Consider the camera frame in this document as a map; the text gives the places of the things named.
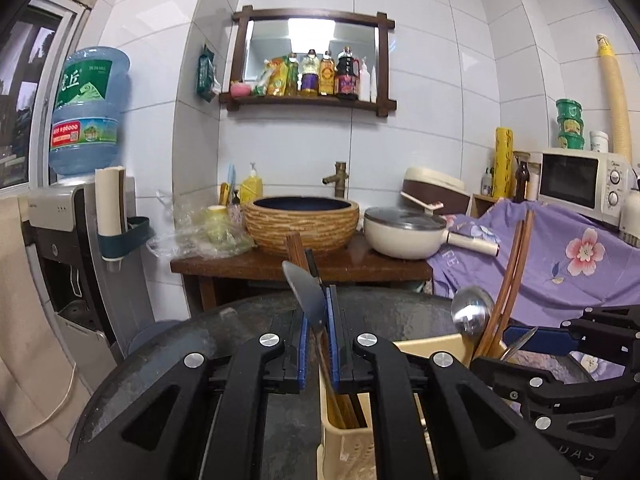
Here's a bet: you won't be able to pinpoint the brown wooden chopstick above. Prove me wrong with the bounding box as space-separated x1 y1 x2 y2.
285 232 301 273
472 217 526 361
294 231 313 286
320 332 373 431
477 208 536 361

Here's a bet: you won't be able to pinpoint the white paper cup tube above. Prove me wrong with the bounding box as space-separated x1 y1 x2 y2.
95 165 128 236

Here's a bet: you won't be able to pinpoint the clear plastic bags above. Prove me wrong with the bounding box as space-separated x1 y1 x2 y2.
147 190 256 261

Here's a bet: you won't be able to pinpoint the tall yellow paper cup stack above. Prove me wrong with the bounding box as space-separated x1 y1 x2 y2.
595 34 633 158

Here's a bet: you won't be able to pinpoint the brown white rice cooker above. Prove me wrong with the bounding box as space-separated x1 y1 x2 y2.
401 166 471 217

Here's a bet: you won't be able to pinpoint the woven pattern basin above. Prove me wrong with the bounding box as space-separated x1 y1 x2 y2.
241 196 361 258

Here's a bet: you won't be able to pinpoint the sliding window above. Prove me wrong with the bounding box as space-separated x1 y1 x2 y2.
0 0 96 191

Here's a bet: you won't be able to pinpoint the teal cup holder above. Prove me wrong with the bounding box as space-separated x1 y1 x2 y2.
97 216 151 261

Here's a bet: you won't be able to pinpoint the blue water jug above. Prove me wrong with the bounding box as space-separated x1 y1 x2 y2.
48 46 132 178

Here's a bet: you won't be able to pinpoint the white squeeze bottle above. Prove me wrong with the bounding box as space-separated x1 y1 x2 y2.
358 57 372 102

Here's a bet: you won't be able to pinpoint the purple floral cloth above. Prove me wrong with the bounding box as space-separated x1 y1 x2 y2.
427 199 640 376

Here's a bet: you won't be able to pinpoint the green hanging packet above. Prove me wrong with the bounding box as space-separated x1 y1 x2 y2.
196 45 217 103

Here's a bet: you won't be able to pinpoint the yellow roll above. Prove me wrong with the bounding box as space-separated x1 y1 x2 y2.
495 127 515 198

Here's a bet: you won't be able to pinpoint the all metal spoon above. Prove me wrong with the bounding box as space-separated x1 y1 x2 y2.
281 260 333 361

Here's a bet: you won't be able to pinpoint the white rice paddle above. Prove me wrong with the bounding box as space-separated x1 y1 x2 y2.
400 191 445 211

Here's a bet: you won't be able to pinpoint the purple label bottle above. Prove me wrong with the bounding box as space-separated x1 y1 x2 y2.
301 49 321 96

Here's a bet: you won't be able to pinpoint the brass faucet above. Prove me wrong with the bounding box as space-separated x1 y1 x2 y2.
321 161 349 200

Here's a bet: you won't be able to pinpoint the small wooden box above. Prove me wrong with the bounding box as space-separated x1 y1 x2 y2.
471 194 501 218

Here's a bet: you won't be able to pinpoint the white microwave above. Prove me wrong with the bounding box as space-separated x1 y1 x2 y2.
537 147 633 226

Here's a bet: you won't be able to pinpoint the grey water dispenser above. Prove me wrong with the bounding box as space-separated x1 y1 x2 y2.
27 175 156 361

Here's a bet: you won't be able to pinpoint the cream plastic utensil holder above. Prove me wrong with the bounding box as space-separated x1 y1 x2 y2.
320 332 481 480

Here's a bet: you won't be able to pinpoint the wooden counter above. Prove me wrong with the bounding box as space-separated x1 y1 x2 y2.
170 232 433 311

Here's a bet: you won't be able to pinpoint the wooden framed mirror shelf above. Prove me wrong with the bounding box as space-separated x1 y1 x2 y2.
219 5 398 118

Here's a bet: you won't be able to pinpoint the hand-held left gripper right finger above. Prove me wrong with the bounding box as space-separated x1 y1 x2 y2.
326 285 581 480

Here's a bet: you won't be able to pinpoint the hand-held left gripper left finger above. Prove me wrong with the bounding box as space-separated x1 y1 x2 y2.
57 310 308 480

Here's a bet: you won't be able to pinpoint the brown glass bottle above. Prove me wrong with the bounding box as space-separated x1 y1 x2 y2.
515 157 531 203

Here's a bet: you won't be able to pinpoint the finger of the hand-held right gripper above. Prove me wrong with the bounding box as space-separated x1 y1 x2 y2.
472 357 640 411
505 304 640 361

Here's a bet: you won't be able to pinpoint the wooden handled metal spoon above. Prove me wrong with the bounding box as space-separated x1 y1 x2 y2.
450 285 496 356

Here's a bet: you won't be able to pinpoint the yellow soap pump bottle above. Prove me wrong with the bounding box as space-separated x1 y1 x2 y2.
240 162 264 206

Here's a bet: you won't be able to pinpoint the dark soy sauce bottle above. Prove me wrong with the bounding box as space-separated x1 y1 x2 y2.
335 46 361 100

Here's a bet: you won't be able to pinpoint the yellow seasoning packet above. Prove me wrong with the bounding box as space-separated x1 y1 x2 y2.
255 57 291 97

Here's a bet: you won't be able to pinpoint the amber sauce bottle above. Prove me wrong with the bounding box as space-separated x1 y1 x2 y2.
319 51 336 96

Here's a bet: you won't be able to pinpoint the cream pan with glass lid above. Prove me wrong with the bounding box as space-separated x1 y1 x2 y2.
363 206 501 261

